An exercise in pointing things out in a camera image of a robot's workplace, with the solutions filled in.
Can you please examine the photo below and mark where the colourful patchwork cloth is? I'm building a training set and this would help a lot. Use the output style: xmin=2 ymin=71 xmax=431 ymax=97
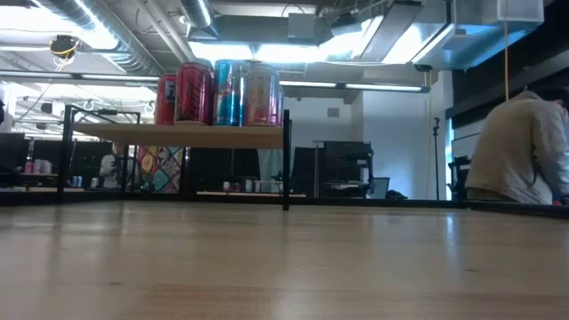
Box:
xmin=135 ymin=146 xmax=185 ymax=194

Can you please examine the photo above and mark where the black equipment cart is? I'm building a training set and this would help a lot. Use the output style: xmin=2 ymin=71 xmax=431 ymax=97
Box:
xmin=313 ymin=140 xmax=375 ymax=199

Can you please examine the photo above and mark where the black chair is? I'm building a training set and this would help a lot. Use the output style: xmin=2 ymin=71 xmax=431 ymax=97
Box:
xmin=446 ymin=155 xmax=473 ymax=202

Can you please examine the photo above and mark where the black aluminium table frame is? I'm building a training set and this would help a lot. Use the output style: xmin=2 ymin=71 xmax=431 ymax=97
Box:
xmin=0 ymin=188 xmax=569 ymax=220

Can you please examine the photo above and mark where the red Fanta can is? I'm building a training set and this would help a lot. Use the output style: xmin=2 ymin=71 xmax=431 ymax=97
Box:
xmin=154 ymin=73 xmax=178 ymax=126

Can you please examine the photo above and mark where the long ceiling light bar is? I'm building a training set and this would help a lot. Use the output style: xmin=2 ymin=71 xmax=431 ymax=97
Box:
xmin=278 ymin=79 xmax=431 ymax=94
xmin=0 ymin=69 xmax=161 ymax=84

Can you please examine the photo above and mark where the blue silver energy drink can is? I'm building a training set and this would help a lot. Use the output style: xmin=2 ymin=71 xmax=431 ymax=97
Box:
xmin=212 ymin=60 xmax=246 ymax=127

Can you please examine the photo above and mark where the large sheet metal duct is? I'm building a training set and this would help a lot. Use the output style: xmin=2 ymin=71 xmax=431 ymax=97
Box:
xmin=359 ymin=0 xmax=546 ymax=71

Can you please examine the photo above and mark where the black monitor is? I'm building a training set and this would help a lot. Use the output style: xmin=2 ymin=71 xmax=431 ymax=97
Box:
xmin=0 ymin=132 xmax=27 ymax=171

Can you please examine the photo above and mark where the silver ribbed ventilation duct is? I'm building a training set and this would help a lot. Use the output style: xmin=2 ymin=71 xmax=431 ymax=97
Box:
xmin=179 ymin=0 xmax=215 ymax=28
xmin=37 ymin=0 xmax=166 ymax=77

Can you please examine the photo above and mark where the grey ceiling junction box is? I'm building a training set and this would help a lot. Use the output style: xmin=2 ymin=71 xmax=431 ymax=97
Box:
xmin=286 ymin=12 xmax=318 ymax=44

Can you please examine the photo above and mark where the open laptop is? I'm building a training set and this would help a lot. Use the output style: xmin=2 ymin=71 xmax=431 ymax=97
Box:
xmin=366 ymin=176 xmax=391 ymax=200

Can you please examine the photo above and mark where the red can black graphic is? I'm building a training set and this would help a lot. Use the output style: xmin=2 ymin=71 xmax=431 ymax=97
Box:
xmin=173 ymin=61 xmax=214 ymax=125

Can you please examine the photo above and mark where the black tripod stand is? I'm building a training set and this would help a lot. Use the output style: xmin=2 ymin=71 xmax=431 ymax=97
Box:
xmin=430 ymin=116 xmax=443 ymax=201

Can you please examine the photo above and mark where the black yellow cable reel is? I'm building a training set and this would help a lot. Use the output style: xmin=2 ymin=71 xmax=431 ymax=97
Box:
xmin=47 ymin=34 xmax=82 ymax=60

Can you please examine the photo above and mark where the wooden shelf black metal frame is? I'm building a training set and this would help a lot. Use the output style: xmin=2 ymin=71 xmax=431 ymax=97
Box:
xmin=57 ymin=104 xmax=293 ymax=212

